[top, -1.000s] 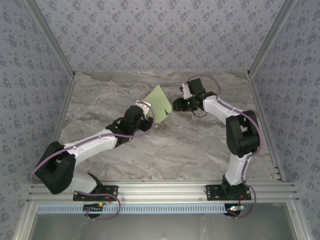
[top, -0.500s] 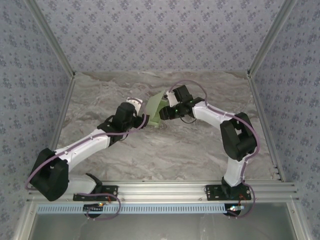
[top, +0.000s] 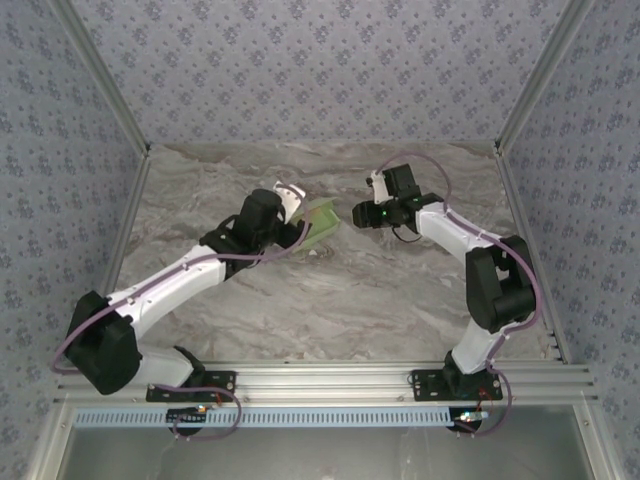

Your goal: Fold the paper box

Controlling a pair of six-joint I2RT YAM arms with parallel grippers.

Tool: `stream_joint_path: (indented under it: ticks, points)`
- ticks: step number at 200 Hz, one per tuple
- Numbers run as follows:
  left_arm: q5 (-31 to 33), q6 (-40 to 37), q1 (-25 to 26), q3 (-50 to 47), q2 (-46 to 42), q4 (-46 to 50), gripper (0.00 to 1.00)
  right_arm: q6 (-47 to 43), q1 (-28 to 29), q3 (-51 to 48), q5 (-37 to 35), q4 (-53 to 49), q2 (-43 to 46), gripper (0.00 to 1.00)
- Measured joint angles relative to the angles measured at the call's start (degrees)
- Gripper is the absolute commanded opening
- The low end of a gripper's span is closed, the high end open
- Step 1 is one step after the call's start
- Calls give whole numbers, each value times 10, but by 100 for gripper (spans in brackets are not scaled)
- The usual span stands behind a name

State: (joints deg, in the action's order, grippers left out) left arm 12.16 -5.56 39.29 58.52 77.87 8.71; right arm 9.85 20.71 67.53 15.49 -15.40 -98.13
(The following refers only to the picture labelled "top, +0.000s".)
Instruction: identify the light green paper box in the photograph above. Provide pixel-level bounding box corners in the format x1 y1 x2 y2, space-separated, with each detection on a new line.
289 197 342 259

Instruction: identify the small black controller board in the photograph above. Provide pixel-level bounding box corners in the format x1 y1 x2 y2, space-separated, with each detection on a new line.
452 407 490 437
166 406 210 437

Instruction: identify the grey metal panel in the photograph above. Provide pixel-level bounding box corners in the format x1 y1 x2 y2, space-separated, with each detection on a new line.
29 403 619 480

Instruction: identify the aluminium table side rail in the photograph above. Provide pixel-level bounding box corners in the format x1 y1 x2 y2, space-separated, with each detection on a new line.
77 149 153 369
493 144 571 365

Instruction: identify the aluminium mounting rail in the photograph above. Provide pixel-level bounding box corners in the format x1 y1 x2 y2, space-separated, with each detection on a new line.
53 363 600 405

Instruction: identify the aluminium frame post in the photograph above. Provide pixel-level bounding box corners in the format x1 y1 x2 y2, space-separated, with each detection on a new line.
493 0 599 157
48 0 153 157

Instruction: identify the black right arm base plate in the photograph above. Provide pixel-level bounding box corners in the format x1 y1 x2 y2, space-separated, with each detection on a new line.
410 368 504 404

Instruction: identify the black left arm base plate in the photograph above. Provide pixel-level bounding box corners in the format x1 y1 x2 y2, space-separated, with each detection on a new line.
145 368 237 404

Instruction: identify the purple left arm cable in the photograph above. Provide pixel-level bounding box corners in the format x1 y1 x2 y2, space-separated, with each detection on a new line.
52 182 314 442

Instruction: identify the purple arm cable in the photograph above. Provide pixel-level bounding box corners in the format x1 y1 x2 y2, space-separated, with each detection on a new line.
52 182 314 442
372 151 546 439

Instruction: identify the pale blue slotted cable duct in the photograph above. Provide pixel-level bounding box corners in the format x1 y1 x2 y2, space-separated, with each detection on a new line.
74 406 489 430

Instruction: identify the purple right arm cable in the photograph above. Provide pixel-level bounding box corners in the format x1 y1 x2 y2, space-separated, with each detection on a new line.
372 151 546 439

